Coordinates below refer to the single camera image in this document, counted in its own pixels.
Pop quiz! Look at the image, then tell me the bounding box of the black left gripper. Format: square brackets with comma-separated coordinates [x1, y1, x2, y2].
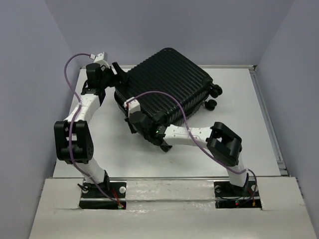
[101, 63, 131, 89]

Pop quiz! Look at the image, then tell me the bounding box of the black hard-shell suitcase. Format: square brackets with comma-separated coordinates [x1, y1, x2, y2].
[114, 47, 223, 125]

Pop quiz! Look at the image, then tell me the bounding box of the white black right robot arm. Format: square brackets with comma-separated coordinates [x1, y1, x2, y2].
[128, 111, 248, 195]

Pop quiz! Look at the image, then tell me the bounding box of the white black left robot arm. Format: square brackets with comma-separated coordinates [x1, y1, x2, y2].
[54, 60, 119, 197]

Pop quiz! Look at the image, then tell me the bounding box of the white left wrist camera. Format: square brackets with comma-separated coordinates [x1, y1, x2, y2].
[90, 52, 110, 68]

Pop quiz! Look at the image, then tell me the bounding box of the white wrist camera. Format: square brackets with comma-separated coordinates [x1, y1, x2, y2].
[90, 52, 110, 68]
[123, 97, 141, 118]

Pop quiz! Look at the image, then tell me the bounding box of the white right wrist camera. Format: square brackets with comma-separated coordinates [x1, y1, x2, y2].
[123, 97, 141, 118]

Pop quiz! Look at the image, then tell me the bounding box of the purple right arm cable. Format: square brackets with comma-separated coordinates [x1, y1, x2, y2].
[126, 90, 259, 195]

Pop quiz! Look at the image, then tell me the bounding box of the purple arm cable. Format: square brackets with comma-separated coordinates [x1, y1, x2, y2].
[64, 53, 120, 202]
[126, 90, 259, 195]

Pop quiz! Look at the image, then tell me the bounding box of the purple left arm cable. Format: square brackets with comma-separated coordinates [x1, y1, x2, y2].
[64, 53, 120, 202]

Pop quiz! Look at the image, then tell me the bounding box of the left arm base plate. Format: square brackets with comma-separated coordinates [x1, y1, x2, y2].
[77, 181, 127, 210]

